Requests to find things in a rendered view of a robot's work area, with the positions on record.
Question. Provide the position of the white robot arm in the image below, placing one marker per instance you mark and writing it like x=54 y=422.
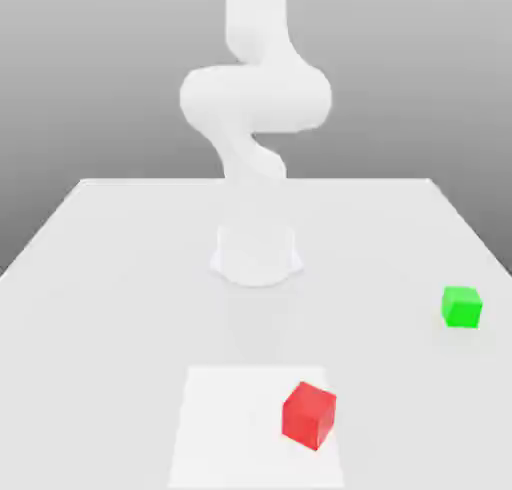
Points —
x=256 y=98

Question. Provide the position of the small red cube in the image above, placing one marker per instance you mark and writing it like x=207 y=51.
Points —
x=306 y=416

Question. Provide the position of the small green cube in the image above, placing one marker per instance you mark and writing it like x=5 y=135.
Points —
x=462 y=308

